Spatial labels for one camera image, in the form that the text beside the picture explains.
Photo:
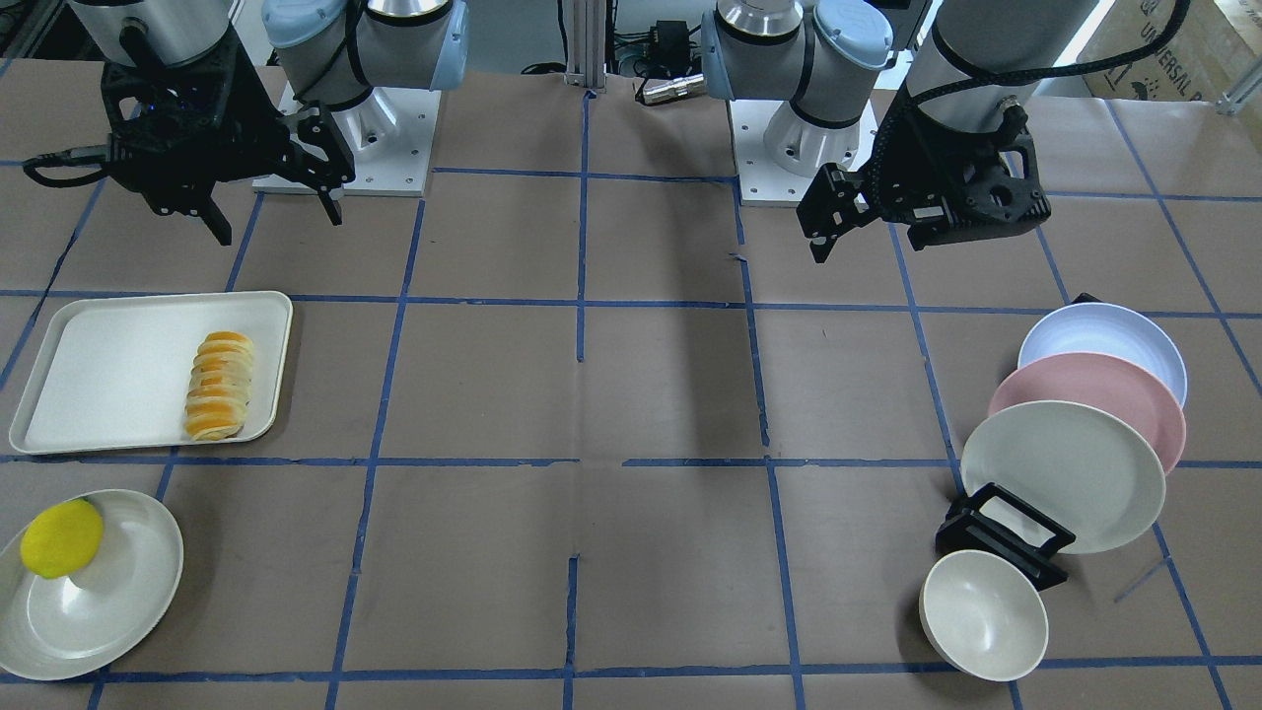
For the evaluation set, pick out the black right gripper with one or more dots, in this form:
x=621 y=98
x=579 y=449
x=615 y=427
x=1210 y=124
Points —
x=258 y=120

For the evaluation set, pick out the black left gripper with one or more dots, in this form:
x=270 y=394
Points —
x=908 y=170

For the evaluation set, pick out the orange striped bread roll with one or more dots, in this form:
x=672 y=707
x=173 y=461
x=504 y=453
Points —
x=219 y=386

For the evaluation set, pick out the light blue plate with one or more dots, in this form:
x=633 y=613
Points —
x=1113 y=330

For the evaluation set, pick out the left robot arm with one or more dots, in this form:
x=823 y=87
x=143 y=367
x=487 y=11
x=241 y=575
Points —
x=823 y=60

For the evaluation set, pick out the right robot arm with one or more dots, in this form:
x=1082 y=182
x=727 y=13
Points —
x=334 y=52

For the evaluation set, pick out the pink plate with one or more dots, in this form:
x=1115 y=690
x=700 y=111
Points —
x=1105 y=382

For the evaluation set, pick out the cream plate in rack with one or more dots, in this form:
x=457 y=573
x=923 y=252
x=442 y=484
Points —
x=1082 y=467

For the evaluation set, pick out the cream plate with lemon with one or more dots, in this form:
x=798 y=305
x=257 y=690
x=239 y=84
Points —
x=53 y=629

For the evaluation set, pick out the silver metal connector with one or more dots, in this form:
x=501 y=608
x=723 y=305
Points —
x=670 y=91

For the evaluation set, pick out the black power adapter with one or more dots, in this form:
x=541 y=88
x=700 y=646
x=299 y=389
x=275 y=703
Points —
x=666 y=50

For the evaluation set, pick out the white rectangular tray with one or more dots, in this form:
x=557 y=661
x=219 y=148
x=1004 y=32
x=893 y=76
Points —
x=112 y=374

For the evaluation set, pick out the yellow lemon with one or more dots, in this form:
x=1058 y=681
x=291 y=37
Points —
x=62 y=539

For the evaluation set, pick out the cardboard box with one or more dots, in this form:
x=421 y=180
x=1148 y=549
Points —
x=1216 y=45

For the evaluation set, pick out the cream bowl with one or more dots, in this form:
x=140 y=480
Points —
x=983 y=616

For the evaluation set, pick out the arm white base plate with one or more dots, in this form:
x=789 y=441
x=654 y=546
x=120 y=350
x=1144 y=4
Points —
x=391 y=136
x=759 y=158

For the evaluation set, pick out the aluminium frame post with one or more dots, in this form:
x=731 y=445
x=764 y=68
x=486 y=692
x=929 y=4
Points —
x=585 y=34

